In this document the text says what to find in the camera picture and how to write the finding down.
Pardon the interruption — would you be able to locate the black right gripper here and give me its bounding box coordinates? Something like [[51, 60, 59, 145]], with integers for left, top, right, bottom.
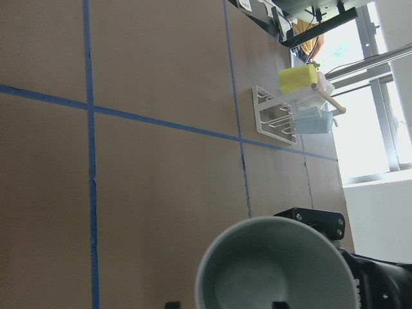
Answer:
[[274, 207, 411, 308]]

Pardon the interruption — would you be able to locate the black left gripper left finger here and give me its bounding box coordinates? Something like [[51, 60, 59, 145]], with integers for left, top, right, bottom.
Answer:
[[164, 301, 180, 309]]

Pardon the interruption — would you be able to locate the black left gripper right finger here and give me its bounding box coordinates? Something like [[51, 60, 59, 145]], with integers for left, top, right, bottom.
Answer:
[[272, 301, 288, 309]]

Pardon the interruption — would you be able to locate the grey plastic cup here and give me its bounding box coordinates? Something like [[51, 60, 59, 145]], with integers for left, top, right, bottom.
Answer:
[[194, 216, 358, 308]]

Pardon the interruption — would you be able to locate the white plastic cup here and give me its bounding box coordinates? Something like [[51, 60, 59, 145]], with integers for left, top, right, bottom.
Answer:
[[295, 88, 326, 109]]

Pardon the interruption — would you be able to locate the pink plastic cup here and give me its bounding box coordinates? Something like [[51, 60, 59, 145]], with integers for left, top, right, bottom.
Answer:
[[317, 71, 335, 95]]

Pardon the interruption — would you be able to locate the yellow plastic cup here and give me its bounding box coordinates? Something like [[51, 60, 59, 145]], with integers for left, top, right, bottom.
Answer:
[[278, 64, 318, 95]]

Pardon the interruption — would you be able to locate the brown table mat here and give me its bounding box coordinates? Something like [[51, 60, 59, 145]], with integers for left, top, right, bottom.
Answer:
[[1, 1, 347, 308]]

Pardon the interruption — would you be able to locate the white wire cup rack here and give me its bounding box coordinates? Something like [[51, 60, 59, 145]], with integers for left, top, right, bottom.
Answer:
[[252, 82, 348, 145]]

